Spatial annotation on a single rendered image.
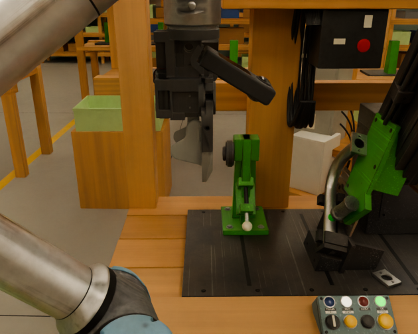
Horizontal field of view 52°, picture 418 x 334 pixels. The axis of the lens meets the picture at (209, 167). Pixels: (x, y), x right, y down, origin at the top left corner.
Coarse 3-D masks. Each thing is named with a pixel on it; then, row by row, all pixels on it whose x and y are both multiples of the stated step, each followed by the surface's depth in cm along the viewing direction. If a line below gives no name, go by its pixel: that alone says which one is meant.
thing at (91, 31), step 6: (162, 0) 955; (162, 6) 959; (102, 18) 1013; (156, 24) 980; (90, 30) 988; (96, 30) 987; (102, 30) 1018; (84, 36) 985; (90, 36) 985; (96, 36) 984; (102, 36) 984; (66, 42) 1028; (72, 42) 1015; (60, 48) 1008; (66, 48) 1028; (72, 48) 1007; (54, 54) 1002; (60, 54) 1002; (66, 54) 1001; (72, 54) 1001; (102, 54) 999; (108, 54) 999; (48, 60) 1054; (102, 60) 1008; (108, 60) 1050
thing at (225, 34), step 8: (152, 8) 741; (160, 8) 742; (152, 16) 745; (160, 16) 747; (224, 16) 741; (232, 16) 741; (248, 16) 744; (224, 24) 738; (232, 24) 738; (240, 24) 738; (248, 24) 737; (224, 32) 755; (232, 32) 754; (240, 32) 754; (224, 40) 760; (240, 40) 759; (224, 48) 754; (240, 48) 753; (248, 48) 753
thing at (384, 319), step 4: (380, 316) 85; (384, 316) 85; (388, 316) 85; (380, 320) 84; (384, 320) 84; (388, 320) 84; (392, 320) 84; (380, 324) 84; (384, 324) 84; (388, 324) 84; (392, 324) 84; (384, 328) 84; (388, 328) 84
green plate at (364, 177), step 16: (384, 128) 96; (400, 128) 92; (368, 144) 102; (384, 144) 95; (368, 160) 100; (384, 160) 95; (352, 176) 106; (368, 176) 98; (384, 176) 97; (400, 176) 97; (352, 192) 104; (368, 192) 97; (384, 192) 99
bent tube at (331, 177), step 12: (348, 144) 105; (360, 144) 104; (336, 156) 110; (348, 156) 106; (336, 168) 111; (336, 180) 112; (324, 192) 112; (324, 204) 110; (324, 216) 109; (324, 228) 107
